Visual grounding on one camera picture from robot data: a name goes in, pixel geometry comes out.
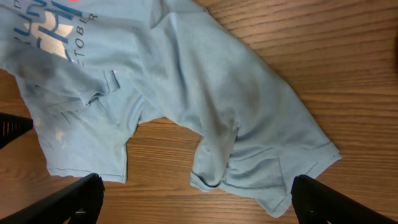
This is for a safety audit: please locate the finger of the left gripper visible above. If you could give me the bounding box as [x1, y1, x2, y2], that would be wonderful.
[0, 113, 33, 148]

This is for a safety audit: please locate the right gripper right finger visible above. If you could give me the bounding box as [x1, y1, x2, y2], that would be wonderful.
[291, 175, 397, 224]

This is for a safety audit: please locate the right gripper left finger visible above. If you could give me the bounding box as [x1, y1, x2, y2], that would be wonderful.
[1, 173, 105, 224]

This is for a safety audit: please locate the light blue printed t-shirt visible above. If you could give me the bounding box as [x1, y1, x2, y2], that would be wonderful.
[1, 1, 340, 217]

